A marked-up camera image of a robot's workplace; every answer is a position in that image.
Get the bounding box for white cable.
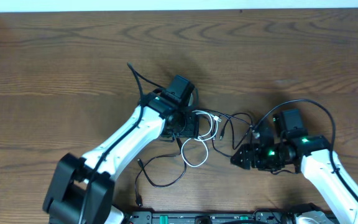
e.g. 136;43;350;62
180;110;223;168

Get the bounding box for thin black cable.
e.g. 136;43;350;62
197;108;256;159

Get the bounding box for black braided cable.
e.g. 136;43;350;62
134;136;188;207

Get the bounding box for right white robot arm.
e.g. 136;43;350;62
231;110;358;223

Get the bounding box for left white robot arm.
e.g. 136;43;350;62
42;75;199;224

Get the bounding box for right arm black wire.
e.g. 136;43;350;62
253;98;358;218

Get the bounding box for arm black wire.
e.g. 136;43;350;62
78;62;167;224
253;98;358;218

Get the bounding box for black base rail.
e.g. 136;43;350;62
124;209;339;224

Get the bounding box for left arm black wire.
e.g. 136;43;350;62
78;62;167;224

